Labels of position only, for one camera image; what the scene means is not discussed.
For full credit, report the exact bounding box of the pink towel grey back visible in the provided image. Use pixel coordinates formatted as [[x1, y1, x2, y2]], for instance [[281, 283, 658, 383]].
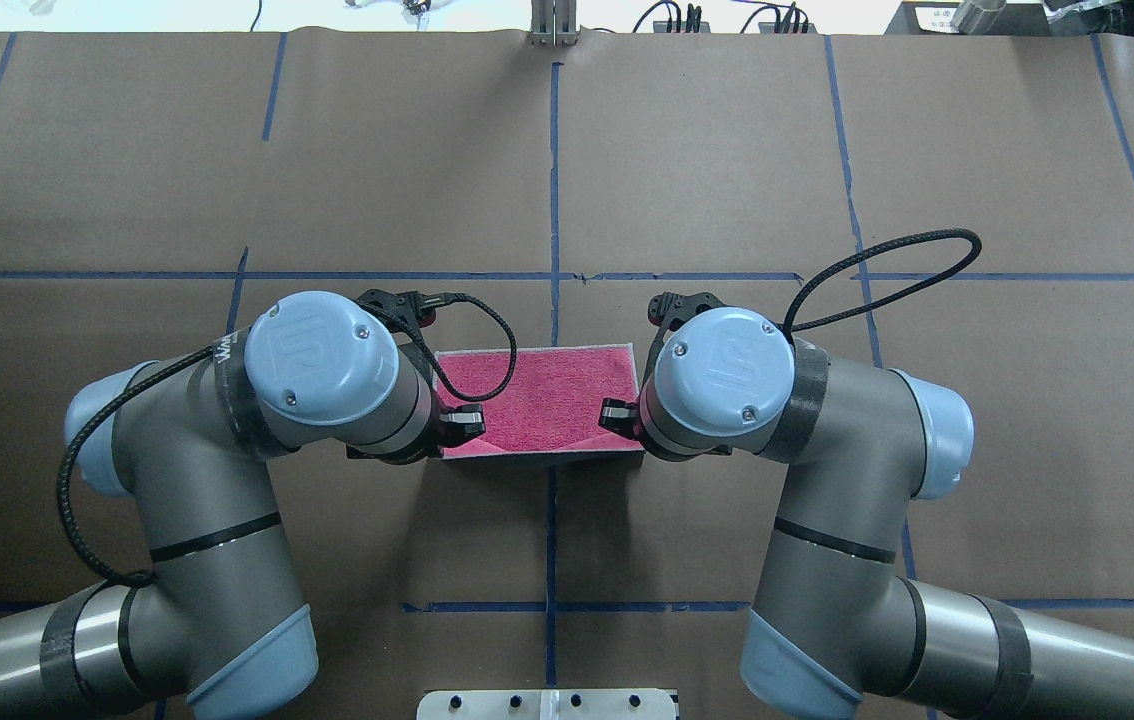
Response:
[[442, 344, 643, 466]]

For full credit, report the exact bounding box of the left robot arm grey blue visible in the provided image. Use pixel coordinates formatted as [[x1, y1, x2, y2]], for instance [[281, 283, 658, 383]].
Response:
[[0, 290, 491, 719]]

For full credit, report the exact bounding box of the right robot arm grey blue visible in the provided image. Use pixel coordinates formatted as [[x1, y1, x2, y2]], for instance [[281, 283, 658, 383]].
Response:
[[599, 293, 1134, 719]]

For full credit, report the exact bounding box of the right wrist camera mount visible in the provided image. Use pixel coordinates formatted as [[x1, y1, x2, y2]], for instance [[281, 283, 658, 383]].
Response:
[[646, 293, 723, 333]]

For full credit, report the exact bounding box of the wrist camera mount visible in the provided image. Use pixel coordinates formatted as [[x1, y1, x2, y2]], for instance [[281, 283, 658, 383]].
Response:
[[646, 293, 723, 333], [356, 290, 456, 332]]

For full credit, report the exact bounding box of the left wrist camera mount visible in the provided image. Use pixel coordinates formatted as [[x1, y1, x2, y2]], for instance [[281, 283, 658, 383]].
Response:
[[356, 290, 456, 332]]

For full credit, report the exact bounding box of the right black braided cable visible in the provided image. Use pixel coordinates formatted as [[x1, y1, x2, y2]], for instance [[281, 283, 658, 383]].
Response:
[[784, 229, 984, 334]]

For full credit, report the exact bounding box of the black braided cable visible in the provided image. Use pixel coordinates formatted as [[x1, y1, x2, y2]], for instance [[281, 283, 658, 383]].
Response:
[[56, 293, 519, 588], [784, 229, 984, 334]]

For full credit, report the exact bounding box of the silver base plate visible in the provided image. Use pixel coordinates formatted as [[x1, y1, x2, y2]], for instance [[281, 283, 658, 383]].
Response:
[[416, 687, 682, 719]]

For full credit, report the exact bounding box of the left black braided cable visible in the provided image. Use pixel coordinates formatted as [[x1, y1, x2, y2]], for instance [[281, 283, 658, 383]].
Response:
[[56, 293, 519, 588]]

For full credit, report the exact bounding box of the aluminium frame post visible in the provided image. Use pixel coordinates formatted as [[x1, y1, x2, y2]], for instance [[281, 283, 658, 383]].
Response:
[[527, 0, 579, 46]]

